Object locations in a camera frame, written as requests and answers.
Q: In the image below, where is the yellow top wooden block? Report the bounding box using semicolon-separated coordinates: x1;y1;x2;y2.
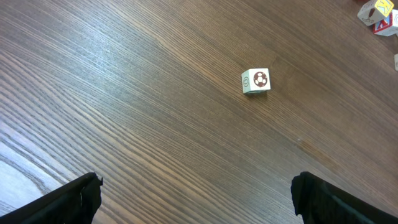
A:
358;0;394;26

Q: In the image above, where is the soccer ball wooden block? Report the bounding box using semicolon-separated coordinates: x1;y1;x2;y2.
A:
241;68;271;94

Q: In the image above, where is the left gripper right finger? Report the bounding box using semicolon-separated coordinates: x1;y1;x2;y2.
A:
290;172;397;224

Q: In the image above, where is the plain wooden block centre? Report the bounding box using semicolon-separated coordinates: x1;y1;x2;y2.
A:
394;54;398;71

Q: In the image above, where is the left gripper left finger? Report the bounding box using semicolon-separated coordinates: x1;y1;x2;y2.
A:
1;172;103;224

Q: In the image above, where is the wooden block red edge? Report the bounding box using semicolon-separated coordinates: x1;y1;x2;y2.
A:
373;9;397;37

